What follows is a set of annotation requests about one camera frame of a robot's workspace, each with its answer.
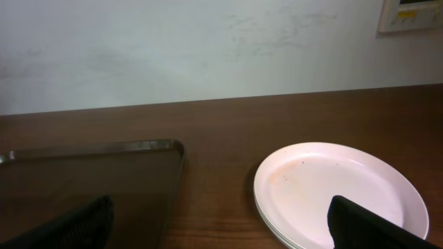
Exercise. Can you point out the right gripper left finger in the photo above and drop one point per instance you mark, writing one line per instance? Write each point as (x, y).
(88, 226)

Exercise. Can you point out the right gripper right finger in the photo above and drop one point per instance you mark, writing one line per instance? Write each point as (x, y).
(354, 227)

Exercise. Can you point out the brown plastic serving tray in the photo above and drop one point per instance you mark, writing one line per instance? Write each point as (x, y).
(141, 178)

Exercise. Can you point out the pale blue plate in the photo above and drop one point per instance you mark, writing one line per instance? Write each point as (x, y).
(283, 240)

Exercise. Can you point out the white wall control panel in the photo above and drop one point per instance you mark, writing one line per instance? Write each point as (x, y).
(407, 15)

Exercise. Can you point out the white plate top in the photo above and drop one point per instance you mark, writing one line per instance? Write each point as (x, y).
(294, 187)

